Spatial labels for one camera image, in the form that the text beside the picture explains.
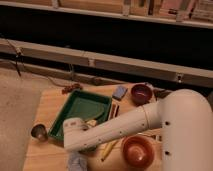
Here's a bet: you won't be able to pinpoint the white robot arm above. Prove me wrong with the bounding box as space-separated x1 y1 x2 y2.
63 89 213 171

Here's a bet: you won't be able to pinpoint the red orange bowl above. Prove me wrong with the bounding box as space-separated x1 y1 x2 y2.
121 135 155 169

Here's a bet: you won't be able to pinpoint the blue sponge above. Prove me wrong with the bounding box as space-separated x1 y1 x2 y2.
112 86 127 100

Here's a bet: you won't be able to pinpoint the black marker pen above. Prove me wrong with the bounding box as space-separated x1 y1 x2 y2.
114 105 119 117

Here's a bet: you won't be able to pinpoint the green plastic tray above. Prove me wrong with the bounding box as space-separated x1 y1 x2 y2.
48 90 112 151

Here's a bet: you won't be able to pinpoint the green cucumber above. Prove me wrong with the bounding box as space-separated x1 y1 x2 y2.
84 112 104 122

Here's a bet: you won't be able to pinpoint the dark red grapes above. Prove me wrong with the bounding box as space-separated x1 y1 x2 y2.
62 83 83 94

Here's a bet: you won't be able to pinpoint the grey blue cloth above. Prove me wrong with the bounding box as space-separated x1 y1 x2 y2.
67 152 88 171

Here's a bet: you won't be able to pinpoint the small metal cup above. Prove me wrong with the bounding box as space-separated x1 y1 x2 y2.
31 124 48 142

